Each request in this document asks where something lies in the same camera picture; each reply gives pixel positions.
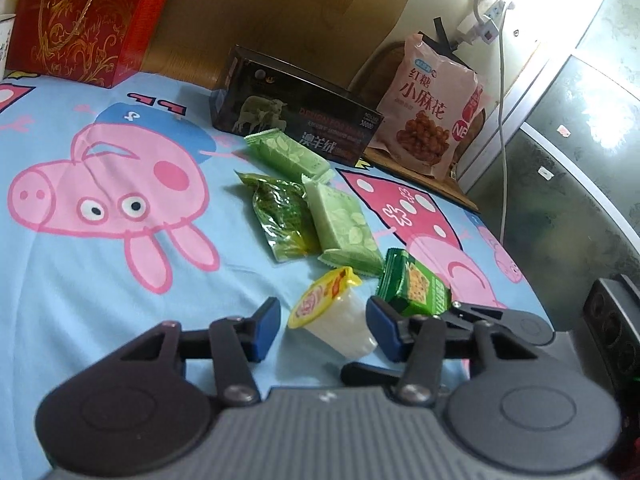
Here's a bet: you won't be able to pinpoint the crossed black tape strips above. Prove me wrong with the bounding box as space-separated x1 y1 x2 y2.
432 17 461 53

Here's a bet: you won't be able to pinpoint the green cracker packet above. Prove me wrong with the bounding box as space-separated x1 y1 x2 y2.
377 247 451 316

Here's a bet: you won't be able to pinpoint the red gift box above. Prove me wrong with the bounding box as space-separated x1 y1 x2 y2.
10 0 186 88

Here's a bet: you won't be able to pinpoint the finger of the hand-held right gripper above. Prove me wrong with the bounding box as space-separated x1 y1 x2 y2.
340 362 408 387
450 300 507 335

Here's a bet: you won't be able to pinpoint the large pink snack bag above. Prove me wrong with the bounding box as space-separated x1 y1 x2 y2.
375 32 488 178

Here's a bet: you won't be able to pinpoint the dark green pickle packet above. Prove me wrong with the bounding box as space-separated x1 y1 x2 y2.
235 172 321 263

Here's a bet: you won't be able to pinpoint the black cardboard box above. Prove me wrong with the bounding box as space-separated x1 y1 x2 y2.
210 45 383 166

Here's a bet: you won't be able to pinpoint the brown woven seat cushion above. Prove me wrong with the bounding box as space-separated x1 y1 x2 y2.
350 40 481 211

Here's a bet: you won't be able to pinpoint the white jelly cup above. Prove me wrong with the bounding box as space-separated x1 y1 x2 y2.
287 267 378 361

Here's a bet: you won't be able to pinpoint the cartoon pig printed blanket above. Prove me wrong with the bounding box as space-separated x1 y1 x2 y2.
0 67 551 480

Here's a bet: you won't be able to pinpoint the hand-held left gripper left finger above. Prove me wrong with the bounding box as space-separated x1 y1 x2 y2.
117 297 281 407

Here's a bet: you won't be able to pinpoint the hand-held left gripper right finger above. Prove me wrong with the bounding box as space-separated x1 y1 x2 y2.
366 297 538 406

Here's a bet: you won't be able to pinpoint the white power strip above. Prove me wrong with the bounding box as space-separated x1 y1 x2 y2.
467 0 516 43

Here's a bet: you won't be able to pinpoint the light green wafer packet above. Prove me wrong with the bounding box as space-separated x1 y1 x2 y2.
245 130 333 183
302 180 386 276

